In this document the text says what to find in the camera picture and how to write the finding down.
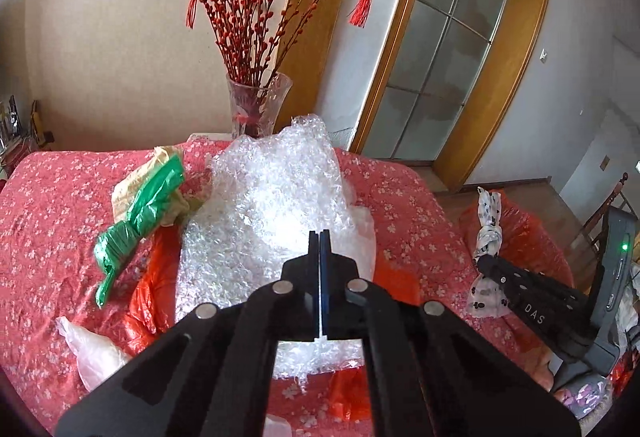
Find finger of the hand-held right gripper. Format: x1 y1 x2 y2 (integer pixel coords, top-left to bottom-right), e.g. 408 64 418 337
476 254 591 305
487 267 576 350

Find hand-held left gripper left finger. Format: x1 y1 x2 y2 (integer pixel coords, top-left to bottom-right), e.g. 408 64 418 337
54 231 321 437

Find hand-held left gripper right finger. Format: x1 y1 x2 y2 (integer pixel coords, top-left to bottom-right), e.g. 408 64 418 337
320 231 583 437

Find white paw print plastic bag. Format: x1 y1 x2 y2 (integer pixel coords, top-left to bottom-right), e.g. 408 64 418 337
467 186 511 318

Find clear bubble wrap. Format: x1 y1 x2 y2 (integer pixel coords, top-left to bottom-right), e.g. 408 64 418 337
172 114 377 390

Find orange plastic bag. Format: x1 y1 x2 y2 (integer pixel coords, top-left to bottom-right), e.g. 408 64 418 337
127 227 421 423

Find green plastic bag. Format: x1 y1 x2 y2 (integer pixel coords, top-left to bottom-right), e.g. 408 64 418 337
94 153 187 309

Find olive paw print plastic bag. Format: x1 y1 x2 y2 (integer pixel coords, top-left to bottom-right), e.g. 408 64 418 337
111 145 203 225

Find white translucent plastic bag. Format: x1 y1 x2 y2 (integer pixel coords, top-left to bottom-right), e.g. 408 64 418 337
55 316 133 393

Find wooden chair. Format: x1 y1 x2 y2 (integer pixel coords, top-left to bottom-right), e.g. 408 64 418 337
582 172 631 258

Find clear glass vase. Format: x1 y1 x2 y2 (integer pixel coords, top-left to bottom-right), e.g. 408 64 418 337
226 72 293 140

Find red floral tablecloth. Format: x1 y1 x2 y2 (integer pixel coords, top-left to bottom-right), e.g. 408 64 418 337
0 134 481 437

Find wooden framed glass door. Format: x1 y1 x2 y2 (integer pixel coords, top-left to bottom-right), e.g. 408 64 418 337
350 0 558 192

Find red berry branches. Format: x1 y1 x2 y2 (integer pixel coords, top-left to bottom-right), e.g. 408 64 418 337
139 0 361 90

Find wooden door frame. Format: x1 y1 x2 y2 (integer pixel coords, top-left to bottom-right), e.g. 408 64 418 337
274 0 368 138

